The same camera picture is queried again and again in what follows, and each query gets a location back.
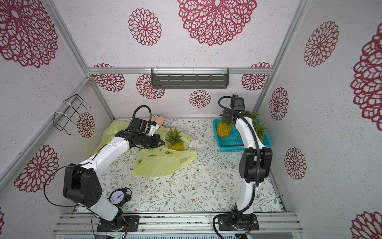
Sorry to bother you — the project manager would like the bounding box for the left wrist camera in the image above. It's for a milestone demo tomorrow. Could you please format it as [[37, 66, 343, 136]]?
[[126, 118, 151, 134]]

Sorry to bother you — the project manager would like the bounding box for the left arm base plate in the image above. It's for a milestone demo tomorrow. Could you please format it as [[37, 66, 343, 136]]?
[[96, 215, 140, 232]]

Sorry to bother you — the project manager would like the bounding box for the plain green plastic bag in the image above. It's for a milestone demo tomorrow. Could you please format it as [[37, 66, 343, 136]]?
[[93, 120, 130, 154]]

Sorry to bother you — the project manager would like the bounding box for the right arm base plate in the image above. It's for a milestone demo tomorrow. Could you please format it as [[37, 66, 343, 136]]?
[[217, 213, 260, 231]]

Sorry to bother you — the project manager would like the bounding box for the teal plastic basket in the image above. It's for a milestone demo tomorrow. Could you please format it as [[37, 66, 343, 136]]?
[[212, 119, 253, 152]]

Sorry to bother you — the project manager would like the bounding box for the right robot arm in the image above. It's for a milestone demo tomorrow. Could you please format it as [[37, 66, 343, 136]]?
[[230, 95, 273, 215]]

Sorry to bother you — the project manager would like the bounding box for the black wire wall rack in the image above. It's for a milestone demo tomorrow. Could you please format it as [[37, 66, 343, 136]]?
[[52, 94, 91, 136]]

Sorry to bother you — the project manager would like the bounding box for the plush doll toy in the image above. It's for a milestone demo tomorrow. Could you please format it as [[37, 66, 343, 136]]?
[[147, 115, 165, 129]]

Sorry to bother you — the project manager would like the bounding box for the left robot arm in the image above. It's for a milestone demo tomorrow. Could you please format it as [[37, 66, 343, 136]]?
[[63, 130, 165, 229]]

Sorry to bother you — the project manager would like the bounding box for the avocado print green plastic bag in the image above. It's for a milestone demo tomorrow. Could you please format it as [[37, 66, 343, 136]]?
[[132, 127, 198, 177]]

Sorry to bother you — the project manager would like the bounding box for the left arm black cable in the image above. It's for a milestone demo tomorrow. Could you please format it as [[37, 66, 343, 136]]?
[[43, 104, 153, 208]]

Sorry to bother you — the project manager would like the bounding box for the grey wall shelf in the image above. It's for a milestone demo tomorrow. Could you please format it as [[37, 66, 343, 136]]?
[[151, 68, 229, 90]]

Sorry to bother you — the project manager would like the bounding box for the black alarm clock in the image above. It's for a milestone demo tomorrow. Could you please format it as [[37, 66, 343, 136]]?
[[108, 187, 132, 208]]

